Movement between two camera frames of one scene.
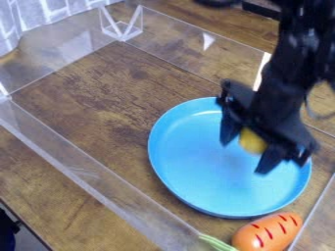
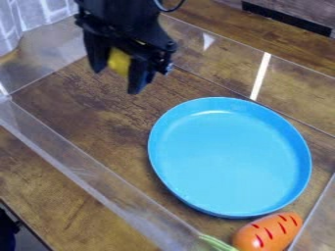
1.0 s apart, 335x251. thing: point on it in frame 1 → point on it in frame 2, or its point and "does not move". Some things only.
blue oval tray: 211,176 does not move
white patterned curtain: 25,15 does not move
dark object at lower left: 10,227 does not move
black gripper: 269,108 → 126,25
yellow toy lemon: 250,141 → 119,61
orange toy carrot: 269,234 does not move
